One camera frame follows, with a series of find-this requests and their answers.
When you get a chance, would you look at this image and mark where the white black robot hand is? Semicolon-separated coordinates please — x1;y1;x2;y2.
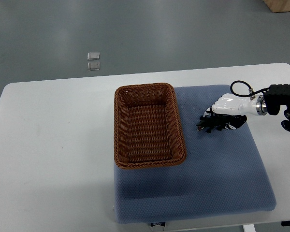
203;93;267;130

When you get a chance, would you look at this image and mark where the dark toy crocodile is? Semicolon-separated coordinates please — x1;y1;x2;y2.
196;116;229;133

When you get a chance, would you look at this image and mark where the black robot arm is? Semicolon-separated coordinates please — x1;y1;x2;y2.
263;84;290;132

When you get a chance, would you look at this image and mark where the brown wicker basket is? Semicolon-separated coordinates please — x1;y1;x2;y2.
114;83;187;170

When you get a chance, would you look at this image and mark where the blue foam cushion mat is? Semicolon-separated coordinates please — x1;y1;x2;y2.
114;85;276;224

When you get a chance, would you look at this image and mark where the wooden box corner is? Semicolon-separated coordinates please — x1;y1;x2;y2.
263;0;290;13

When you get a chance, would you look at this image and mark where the white table leg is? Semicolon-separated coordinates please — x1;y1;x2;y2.
243;224;256;232

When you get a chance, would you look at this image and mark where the upper metal floor plate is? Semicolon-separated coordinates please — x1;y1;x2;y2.
87;51;100;60

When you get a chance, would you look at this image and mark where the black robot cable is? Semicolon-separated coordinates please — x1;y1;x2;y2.
230;80;271;100

